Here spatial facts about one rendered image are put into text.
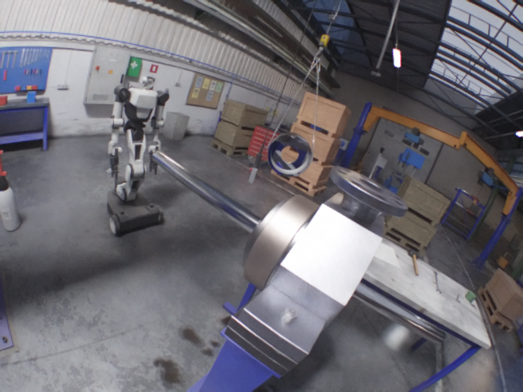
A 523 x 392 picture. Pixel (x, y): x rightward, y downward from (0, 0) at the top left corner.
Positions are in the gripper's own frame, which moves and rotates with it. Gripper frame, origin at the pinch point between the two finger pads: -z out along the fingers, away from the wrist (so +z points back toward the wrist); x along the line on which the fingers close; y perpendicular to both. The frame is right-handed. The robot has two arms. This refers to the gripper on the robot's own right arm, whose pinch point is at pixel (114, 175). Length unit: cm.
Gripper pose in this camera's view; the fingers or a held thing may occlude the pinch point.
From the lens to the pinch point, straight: 222.0
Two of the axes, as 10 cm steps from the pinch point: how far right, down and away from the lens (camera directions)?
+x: 8.2, 2.9, -4.9
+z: 1.6, -9.4, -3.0
